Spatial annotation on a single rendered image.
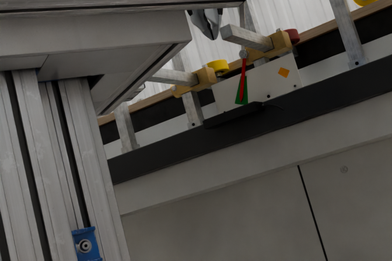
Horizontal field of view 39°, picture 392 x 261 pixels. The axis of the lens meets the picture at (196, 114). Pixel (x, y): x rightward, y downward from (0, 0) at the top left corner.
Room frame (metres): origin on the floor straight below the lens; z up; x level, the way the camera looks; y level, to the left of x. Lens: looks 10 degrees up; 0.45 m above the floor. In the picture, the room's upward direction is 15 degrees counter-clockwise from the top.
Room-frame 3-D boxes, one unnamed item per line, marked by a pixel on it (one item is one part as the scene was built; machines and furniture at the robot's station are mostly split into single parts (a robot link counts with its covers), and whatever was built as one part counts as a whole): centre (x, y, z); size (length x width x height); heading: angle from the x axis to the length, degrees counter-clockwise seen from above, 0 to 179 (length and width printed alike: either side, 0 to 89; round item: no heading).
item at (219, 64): (1.72, -0.10, 0.85); 0.08 x 0.08 x 0.11
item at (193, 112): (1.61, 0.00, 0.89); 0.03 x 0.03 x 0.48; 61
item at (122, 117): (1.74, 0.23, 0.93); 0.05 x 0.04 x 0.45; 61
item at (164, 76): (1.55, -0.01, 0.83); 0.43 x 0.03 x 0.04; 151
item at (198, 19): (1.17, -0.06, 0.86); 0.06 x 0.03 x 0.09; 151
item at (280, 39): (1.48, -0.24, 0.85); 0.13 x 0.06 x 0.05; 61
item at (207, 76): (1.60, -0.02, 0.84); 0.13 x 0.06 x 0.05; 61
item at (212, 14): (1.15, -0.09, 0.86); 0.06 x 0.03 x 0.09; 151
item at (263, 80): (1.49, -0.18, 0.75); 0.26 x 0.01 x 0.10; 61
